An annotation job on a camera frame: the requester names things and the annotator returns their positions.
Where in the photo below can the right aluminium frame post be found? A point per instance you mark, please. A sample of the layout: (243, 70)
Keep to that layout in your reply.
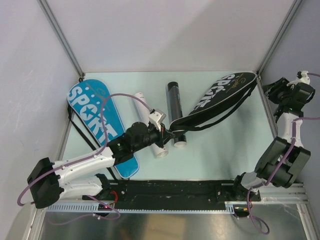
(285, 25)

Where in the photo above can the black racket bag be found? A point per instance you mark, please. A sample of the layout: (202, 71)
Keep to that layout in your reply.
(220, 101)

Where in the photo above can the blue racket bag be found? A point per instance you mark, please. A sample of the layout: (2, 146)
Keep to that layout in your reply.
(103, 123)

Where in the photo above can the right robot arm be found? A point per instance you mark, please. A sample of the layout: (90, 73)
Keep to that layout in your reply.
(285, 157)

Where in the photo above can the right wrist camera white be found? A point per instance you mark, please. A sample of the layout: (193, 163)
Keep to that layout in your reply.
(303, 77)

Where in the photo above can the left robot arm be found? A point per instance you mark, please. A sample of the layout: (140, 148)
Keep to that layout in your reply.
(51, 181)

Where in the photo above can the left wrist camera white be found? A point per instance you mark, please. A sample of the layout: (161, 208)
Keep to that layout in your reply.
(156, 118)

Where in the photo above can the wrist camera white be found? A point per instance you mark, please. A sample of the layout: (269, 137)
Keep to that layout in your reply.
(303, 77)
(156, 118)

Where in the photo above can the black shuttlecock tube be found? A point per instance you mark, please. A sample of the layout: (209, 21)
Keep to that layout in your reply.
(175, 110)

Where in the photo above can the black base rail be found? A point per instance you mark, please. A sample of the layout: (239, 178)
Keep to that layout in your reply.
(172, 194)

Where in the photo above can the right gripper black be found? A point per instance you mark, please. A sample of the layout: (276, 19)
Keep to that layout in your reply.
(271, 90)

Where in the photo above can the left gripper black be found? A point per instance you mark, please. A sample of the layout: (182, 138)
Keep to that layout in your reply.
(162, 136)

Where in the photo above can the white cable duct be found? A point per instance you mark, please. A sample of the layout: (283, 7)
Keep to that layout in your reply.
(94, 207)

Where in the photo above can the left aluminium frame post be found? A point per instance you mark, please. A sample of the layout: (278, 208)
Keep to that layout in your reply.
(57, 29)

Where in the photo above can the white shuttlecock tube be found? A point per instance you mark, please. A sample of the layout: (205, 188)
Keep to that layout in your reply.
(144, 117)

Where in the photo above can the aluminium frame post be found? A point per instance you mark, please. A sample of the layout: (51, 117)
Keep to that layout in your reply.
(57, 29)
(285, 25)

